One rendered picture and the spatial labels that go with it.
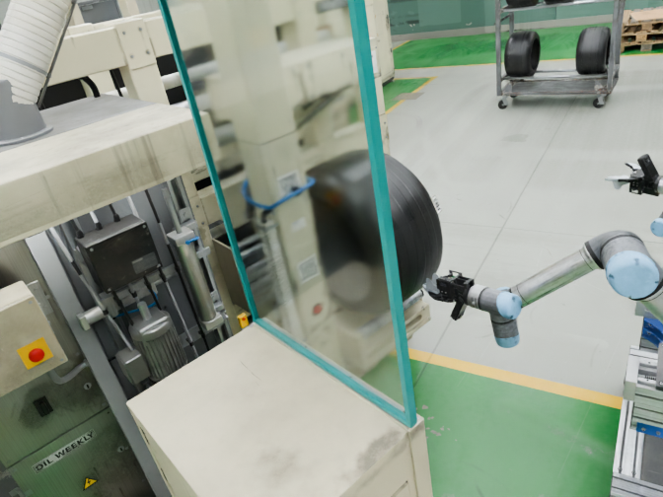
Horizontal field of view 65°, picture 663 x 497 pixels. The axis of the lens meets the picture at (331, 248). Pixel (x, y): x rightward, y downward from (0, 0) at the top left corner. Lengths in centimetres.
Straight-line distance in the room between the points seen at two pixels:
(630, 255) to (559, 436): 136
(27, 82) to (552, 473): 238
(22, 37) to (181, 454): 103
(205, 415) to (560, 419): 197
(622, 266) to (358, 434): 85
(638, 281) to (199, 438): 115
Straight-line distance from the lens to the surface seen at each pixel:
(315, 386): 118
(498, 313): 165
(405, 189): 172
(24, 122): 153
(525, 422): 279
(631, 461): 243
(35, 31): 153
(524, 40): 713
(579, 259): 173
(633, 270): 157
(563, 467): 265
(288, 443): 109
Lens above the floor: 207
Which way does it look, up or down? 29 degrees down
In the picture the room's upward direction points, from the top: 11 degrees counter-clockwise
